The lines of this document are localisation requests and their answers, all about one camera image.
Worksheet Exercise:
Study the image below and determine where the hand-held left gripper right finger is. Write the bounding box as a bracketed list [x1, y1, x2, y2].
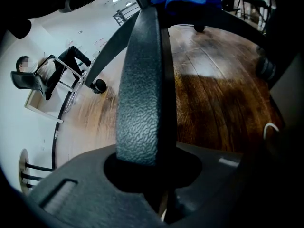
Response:
[171, 141, 262, 223]

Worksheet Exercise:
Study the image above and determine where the black office chair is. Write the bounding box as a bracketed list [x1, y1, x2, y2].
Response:
[0, 0, 304, 167]

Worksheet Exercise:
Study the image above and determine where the white cable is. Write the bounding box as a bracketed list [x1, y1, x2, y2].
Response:
[263, 122, 280, 140]

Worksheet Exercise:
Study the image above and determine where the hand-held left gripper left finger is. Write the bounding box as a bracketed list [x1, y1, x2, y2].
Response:
[27, 145, 167, 228]

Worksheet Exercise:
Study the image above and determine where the white desk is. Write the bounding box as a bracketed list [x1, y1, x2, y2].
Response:
[23, 88, 65, 124]

